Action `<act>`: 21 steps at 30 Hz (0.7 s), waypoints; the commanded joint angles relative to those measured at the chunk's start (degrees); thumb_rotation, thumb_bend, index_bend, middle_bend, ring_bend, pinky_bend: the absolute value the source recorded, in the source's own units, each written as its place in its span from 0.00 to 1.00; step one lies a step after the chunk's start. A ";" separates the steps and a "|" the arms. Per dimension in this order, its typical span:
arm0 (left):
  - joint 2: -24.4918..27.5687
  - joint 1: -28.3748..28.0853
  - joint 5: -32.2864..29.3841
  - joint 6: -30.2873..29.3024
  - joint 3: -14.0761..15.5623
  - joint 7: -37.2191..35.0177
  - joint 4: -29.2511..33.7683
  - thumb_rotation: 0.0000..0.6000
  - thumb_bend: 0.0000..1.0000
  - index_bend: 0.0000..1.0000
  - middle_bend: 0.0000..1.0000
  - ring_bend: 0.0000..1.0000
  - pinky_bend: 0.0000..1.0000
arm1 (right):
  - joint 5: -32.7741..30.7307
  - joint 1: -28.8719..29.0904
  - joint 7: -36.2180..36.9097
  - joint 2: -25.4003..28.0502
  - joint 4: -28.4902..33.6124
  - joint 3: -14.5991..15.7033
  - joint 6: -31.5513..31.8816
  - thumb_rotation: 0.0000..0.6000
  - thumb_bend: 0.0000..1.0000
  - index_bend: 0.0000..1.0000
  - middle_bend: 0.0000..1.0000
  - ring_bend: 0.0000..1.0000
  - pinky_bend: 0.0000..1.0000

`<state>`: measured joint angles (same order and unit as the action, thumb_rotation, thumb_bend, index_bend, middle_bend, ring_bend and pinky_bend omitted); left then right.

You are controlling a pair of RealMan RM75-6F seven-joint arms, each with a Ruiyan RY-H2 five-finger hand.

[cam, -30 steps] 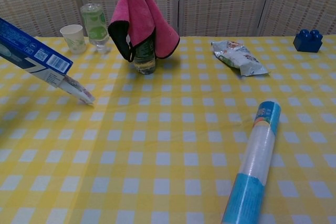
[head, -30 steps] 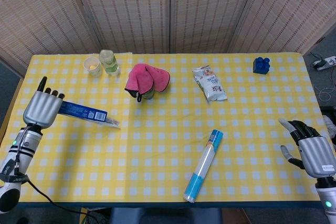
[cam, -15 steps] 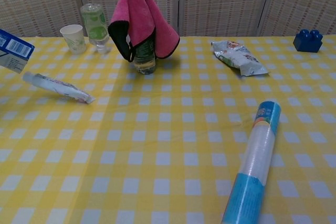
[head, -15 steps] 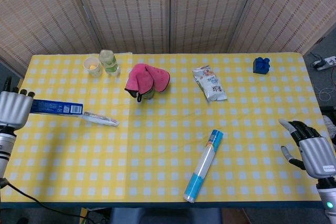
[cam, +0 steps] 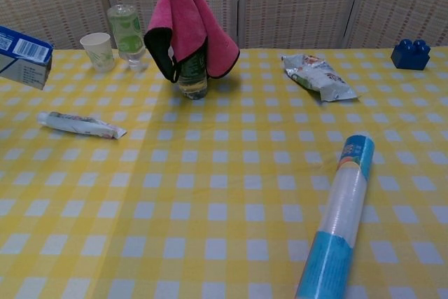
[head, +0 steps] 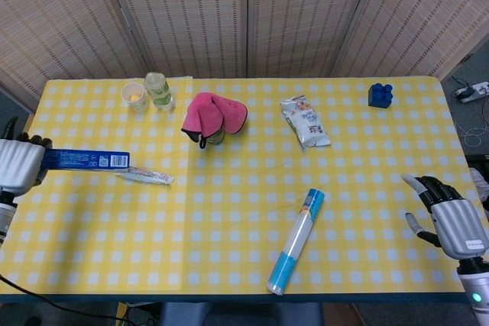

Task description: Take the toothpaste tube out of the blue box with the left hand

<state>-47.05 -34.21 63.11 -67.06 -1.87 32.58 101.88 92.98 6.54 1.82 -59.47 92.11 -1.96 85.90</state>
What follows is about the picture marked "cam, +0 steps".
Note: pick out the white toothpaste tube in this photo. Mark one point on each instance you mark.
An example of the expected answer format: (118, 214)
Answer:
(78, 124)

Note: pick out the blue toothpaste carton box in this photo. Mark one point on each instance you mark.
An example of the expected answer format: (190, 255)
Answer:
(24, 57)

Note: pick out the white snack bag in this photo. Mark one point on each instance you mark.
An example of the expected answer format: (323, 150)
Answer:
(316, 76)

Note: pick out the blue white cylindrical tube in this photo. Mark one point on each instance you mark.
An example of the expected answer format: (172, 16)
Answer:
(341, 215)

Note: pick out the yellow white checked tablecloth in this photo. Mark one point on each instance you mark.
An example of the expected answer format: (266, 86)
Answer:
(210, 190)

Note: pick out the green tea bottle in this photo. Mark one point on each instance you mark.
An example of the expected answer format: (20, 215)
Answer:
(193, 78)

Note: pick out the pink microfibre cloth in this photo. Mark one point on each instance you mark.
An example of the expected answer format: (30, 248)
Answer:
(190, 19)

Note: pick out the clear bottle with green label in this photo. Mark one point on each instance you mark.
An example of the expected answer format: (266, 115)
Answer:
(126, 34)

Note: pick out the beige woven folding screen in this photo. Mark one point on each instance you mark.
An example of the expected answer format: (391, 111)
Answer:
(297, 1)

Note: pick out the white paper cup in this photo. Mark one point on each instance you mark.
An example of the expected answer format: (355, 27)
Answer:
(98, 50)

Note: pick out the blue toy building block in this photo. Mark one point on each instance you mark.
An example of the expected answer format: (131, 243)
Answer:
(410, 55)

